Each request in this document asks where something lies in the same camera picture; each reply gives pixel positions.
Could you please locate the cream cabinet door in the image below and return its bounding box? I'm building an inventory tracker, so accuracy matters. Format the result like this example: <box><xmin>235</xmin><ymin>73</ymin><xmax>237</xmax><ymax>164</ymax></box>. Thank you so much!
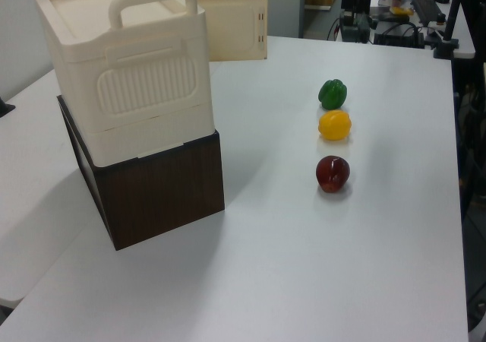
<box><xmin>195</xmin><ymin>0</ymin><xmax>270</xmax><ymax>62</ymax></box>

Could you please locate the cream plastic storage cabinet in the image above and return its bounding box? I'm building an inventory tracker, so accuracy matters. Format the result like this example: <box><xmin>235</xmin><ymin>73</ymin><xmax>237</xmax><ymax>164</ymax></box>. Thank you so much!
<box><xmin>32</xmin><ymin>0</ymin><xmax>217</xmax><ymax>168</ymax></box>

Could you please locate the dark wood drawer box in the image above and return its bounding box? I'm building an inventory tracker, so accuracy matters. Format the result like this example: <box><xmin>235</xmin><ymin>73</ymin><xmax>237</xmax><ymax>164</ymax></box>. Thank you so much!
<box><xmin>56</xmin><ymin>94</ymin><xmax>226</xmax><ymax>252</ymax></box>

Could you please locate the dark red bell pepper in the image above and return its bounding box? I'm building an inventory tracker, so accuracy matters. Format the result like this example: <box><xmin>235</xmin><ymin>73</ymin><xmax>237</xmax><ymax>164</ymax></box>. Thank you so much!
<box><xmin>315</xmin><ymin>155</ymin><xmax>352</xmax><ymax>194</ymax></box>

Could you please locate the yellow bell pepper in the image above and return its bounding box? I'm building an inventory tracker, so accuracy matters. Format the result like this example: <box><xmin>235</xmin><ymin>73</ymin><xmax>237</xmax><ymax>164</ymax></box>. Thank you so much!
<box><xmin>317</xmin><ymin>109</ymin><xmax>353</xmax><ymax>142</ymax></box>

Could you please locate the green bell pepper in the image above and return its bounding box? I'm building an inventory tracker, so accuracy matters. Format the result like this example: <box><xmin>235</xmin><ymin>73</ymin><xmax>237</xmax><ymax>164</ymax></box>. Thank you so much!
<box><xmin>317</xmin><ymin>78</ymin><xmax>349</xmax><ymax>111</ymax></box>

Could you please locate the black and green machine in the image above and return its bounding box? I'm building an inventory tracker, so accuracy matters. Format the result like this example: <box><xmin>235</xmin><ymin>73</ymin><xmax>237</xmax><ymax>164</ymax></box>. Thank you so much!
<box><xmin>339</xmin><ymin>0</ymin><xmax>377</xmax><ymax>45</ymax></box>

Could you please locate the black electronics box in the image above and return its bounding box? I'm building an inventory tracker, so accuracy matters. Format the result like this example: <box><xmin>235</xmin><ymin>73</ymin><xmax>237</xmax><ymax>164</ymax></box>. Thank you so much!
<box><xmin>374</xmin><ymin>18</ymin><xmax>425</xmax><ymax>49</ymax></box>

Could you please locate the black keyboard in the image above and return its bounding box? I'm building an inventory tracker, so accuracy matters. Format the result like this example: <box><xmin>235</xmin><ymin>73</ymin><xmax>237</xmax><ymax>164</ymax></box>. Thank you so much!
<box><xmin>409</xmin><ymin>0</ymin><xmax>446</xmax><ymax>27</ymax></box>

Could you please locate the black pole with clamp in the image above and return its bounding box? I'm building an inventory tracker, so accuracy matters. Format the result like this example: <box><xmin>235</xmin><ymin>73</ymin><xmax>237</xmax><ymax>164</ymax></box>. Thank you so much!
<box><xmin>434</xmin><ymin>0</ymin><xmax>474</xmax><ymax>60</ymax></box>

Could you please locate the white background desk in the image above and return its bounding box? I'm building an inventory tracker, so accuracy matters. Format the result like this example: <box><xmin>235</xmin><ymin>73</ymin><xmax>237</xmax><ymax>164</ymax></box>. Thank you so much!
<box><xmin>370</xmin><ymin>0</ymin><xmax>478</xmax><ymax>59</ymax></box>

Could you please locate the black clamp mount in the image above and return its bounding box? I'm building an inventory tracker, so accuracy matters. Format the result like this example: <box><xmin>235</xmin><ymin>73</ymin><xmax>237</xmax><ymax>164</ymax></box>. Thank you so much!
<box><xmin>0</xmin><ymin>97</ymin><xmax>17</xmax><ymax>118</ymax></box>

